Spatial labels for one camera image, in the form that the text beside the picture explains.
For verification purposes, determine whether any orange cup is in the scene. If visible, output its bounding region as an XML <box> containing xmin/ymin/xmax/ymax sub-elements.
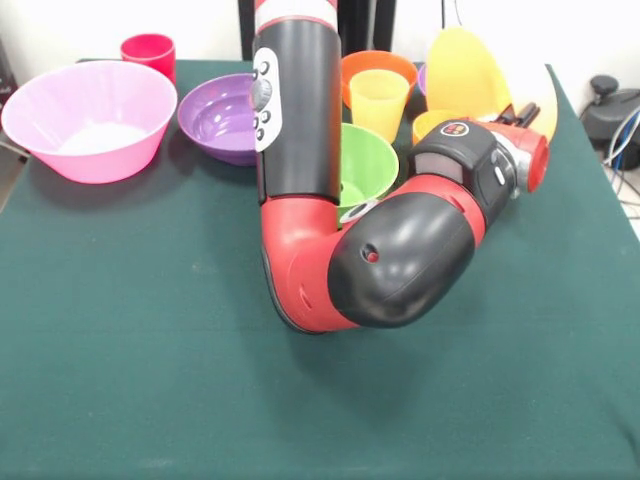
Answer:
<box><xmin>412</xmin><ymin>109</ymin><xmax>464</xmax><ymax>146</ymax></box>

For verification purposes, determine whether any tangle of floor cables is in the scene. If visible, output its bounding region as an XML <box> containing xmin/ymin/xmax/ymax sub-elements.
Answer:
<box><xmin>602</xmin><ymin>107</ymin><xmax>640</xmax><ymax>221</ymax></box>

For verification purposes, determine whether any dark green table cloth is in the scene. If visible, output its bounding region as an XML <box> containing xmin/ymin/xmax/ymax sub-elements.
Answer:
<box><xmin>0</xmin><ymin>58</ymin><xmax>640</xmax><ymax>480</ymax></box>

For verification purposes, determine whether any yellow cup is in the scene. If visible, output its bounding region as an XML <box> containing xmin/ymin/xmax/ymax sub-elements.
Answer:
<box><xmin>349</xmin><ymin>69</ymin><xmax>410</xmax><ymax>144</ymax></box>

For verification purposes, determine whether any small orange bowl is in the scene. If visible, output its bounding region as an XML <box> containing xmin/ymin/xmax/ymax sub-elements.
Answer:
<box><xmin>341</xmin><ymin>50</ymin><xmax>419</xmax><ymax>109</ymax></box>

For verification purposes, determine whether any large pink bowl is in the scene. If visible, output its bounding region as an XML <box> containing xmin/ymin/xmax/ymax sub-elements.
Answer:
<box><xmin>0</xmin><ymin>59</ymin><xmax>179</xmax><ymax>185</ymax></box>

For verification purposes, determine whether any red cup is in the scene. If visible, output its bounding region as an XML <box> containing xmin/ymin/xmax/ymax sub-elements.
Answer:
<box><xmin>120</xmin><ymin>33</ymin><xmax>177</xmax><ymax>84</ymax></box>

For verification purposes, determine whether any green bowl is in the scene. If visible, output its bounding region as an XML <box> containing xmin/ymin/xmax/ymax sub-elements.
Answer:
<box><xmin>339</xmin><ymin>122</ymin><xmax>400</xmax><ymax>225</ymax></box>

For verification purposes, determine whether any large orange bowl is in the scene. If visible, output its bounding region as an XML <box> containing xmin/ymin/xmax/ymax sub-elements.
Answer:
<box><xmin>424</xmin><ymin>27</ymin><xmax>560</xmax><ymax>144</ymax></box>

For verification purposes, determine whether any black wall cable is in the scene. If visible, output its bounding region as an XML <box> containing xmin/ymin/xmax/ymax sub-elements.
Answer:
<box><xmin>439</xmin><ymin>0</ymin><xmax>466</xmax><ymax>31</ymax></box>

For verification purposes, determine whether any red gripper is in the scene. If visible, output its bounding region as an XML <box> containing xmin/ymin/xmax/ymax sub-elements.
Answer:
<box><xmin>487</xmin><ymin>102</ymin><xmax>551</xmax><ymax>195</ymax></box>

